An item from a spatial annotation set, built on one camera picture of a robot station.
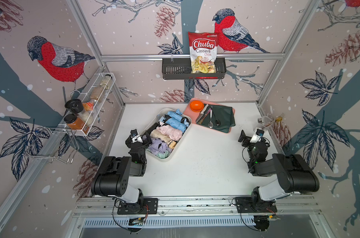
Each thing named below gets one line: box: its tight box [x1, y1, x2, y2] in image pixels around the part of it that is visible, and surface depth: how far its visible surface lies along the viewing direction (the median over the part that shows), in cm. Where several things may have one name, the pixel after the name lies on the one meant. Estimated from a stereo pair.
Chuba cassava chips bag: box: [188, 31, 219, 74], surface depth 85 cm
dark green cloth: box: [195, 103, 237, 133], surface depth 112 cm
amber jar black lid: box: [63, 113, 85, 130], surface depth 62 cm
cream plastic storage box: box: [145, 107, 192, 163], surface depth 94 cm
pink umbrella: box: [156, 124, 183, 141], surface depth 94 cm
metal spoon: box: [207, 107, 214, 129], surface depth 109 cm
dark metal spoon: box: [210, 107, 221, 127], surface depth 109 cm
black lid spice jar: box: [64, 98, 84, 114], surface depth 63 cm
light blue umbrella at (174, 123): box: [159, 116, 187, 134], surface depth 97 cm
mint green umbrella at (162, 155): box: [155, 150, 171, 159], surface depth 87 cm
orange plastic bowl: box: [189, 100, 205, 113], surface depth 116 cm
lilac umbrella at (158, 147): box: [148, 138, 173, 156], surface depth 87 cm
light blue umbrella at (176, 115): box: [167, 108, 183, 122], surface depth 100 cm
